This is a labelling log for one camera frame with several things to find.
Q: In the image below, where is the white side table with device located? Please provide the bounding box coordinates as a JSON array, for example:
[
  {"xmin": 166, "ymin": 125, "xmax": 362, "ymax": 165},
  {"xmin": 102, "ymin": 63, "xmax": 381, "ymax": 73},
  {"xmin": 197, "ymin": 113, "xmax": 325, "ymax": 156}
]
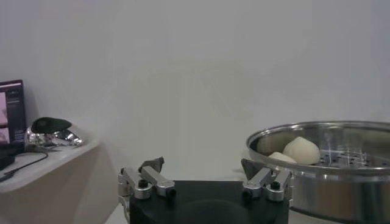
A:
[{"xmin": 0, "ymin": 139, "xmax": 118, "ymax": 224}]

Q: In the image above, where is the white steamed baozi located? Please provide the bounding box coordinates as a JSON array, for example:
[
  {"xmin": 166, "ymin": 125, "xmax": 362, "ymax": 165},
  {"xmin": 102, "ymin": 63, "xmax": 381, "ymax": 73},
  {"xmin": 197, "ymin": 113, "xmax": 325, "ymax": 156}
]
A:
[
  {"xmin": 268, "ymin": 151, "xmax": 298, "ymax": 164},
  {"xmin": 282, "ymin": 136, "xmax": 321, "ymax": 166}
]

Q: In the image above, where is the perforated steel steamer basket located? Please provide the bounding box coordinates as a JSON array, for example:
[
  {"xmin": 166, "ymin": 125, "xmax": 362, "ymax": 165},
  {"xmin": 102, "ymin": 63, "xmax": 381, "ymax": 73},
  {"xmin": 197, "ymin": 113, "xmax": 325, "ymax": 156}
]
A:
[{"xmin": 246, "ymin": 121, "xmax": 390, "ymax": 223}]

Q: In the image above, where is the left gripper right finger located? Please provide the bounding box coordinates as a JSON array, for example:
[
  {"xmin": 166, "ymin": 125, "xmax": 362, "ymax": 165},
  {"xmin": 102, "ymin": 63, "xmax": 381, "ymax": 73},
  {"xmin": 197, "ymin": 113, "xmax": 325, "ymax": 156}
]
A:
[{"xmin": 240, "ymin": 158, "xmax": 294, "ymax": 202}]

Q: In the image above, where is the white work table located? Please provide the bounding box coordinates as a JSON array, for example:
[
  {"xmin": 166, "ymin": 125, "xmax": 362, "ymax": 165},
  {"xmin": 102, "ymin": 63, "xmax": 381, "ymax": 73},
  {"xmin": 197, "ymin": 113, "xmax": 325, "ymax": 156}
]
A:
[{"xmin": 105, "ymin": 170, "xmax": 293, "ymax": 224}]

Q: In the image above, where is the black laptop with purple screen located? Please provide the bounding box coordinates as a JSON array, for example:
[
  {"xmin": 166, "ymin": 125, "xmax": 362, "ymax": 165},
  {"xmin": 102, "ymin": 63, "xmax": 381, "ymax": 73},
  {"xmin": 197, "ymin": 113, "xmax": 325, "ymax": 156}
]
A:
[{"xmin": 0, "ymin": 79, "xmax": 27, "ymax": 170}]

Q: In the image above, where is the chrome and black device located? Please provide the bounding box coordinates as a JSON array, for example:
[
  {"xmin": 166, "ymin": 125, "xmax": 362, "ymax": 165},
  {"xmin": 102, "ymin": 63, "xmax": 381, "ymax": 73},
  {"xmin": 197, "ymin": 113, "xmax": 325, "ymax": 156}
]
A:
[{"xmin": 24, "ymin": 117, "xmax": 83, "ymax": 150}]

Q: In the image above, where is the thin black device cable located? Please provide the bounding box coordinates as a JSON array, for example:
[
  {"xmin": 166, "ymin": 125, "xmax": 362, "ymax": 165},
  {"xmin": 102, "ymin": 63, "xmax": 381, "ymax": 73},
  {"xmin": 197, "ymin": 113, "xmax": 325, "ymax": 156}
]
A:
[{"xmin": 0, "ymin": 151, "xmax": 49, "ymax": 183}]

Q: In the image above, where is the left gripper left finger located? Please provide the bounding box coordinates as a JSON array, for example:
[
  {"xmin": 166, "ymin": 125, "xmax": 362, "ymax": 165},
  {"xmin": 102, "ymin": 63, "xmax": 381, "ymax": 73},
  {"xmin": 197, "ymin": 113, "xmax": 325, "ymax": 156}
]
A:
[{"xmin": 118, "ymin": 156, "xmax": 177, "ymax": 201}]

